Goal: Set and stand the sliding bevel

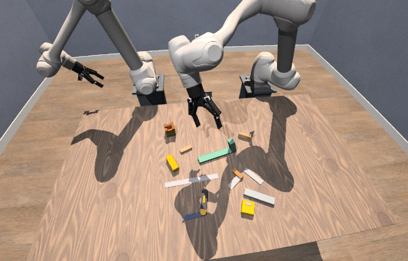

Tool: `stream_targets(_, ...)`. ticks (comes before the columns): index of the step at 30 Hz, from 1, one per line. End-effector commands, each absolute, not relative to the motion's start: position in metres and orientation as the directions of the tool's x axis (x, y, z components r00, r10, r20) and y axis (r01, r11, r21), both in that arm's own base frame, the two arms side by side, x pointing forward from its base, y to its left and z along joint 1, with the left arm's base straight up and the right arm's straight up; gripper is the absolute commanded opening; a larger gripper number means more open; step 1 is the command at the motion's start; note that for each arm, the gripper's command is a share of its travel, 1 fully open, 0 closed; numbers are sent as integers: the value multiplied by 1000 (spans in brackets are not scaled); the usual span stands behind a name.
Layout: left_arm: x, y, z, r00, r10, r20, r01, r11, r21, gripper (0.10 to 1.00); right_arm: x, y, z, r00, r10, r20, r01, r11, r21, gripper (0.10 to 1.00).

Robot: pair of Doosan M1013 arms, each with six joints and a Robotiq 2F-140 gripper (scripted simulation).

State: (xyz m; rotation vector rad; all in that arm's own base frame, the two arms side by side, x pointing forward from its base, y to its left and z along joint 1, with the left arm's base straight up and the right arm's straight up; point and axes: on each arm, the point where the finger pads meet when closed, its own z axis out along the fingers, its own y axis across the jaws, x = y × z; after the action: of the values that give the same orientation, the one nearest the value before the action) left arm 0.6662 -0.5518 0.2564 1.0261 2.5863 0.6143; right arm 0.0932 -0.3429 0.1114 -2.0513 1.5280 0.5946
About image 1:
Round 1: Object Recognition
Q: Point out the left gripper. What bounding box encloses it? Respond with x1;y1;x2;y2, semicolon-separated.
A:
186;83;222;129

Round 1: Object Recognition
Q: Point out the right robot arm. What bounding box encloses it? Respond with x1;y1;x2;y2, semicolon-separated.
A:
36;0;159;95

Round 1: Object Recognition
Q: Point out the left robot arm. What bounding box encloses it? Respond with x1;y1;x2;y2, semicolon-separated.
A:
168;0;316;90

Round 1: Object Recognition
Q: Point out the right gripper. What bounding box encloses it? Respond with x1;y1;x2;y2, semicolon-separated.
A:
72;62;104;88

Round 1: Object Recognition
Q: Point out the light grey rectangular bar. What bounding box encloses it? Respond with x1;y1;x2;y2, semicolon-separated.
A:
243;188;275;205

